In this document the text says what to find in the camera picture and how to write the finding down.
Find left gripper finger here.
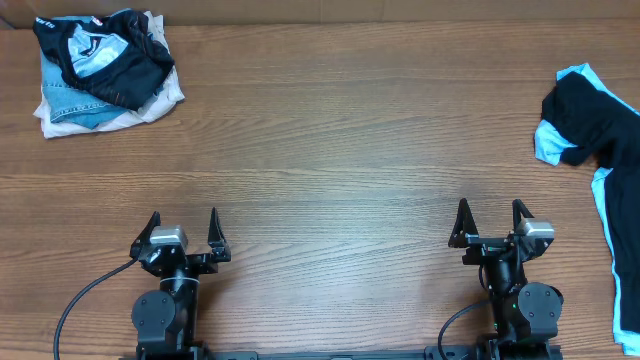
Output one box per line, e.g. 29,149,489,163
207,207,228,249
132,211,161,246

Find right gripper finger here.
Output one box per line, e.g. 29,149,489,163
512,199,533,231
448,198,479,247

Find black t-shirt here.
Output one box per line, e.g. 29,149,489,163
540,71,640,335

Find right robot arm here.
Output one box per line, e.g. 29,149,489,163
437,199,564,360

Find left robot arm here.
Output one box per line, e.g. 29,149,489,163
130,209,231,360

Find light blue garment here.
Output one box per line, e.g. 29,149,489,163
533,62,640,357

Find folded white cloth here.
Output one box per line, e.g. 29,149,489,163
34,11,184,139

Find folded blue denim jeans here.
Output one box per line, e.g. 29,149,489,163
33,17,130,130

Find black and grey jersey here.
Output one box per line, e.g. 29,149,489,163
33,9,175,111

